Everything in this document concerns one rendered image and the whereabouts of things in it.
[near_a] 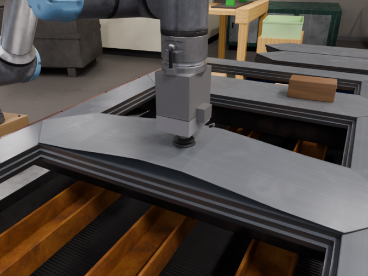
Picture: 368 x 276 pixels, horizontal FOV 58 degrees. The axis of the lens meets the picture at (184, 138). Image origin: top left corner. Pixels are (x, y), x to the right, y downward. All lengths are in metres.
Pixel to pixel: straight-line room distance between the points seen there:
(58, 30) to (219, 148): 3.83
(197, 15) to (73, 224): 0.46
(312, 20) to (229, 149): 5.07
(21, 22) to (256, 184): 0.76
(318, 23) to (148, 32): 2.55
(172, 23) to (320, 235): 0.36
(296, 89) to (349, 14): 6.45
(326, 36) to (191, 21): 5.17
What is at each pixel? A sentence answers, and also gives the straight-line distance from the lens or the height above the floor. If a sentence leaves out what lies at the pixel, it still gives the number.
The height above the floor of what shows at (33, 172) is 0.68.
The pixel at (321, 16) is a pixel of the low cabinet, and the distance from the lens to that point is 5.60.
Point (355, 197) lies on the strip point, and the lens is 0.57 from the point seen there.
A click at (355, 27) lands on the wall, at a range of 7.42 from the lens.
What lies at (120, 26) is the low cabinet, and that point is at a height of 0.45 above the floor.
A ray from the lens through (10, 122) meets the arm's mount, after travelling 1.18.
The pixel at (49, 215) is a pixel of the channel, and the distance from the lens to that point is 0.77.
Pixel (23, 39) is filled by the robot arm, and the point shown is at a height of 0.98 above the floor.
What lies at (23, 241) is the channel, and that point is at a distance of 0.75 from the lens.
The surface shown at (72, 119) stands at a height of 0.84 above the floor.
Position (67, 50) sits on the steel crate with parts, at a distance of 4.33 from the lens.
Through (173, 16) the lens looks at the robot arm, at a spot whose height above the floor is 1.09.
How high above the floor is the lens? 1.15
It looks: 26 degrees down
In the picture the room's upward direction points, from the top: straight up
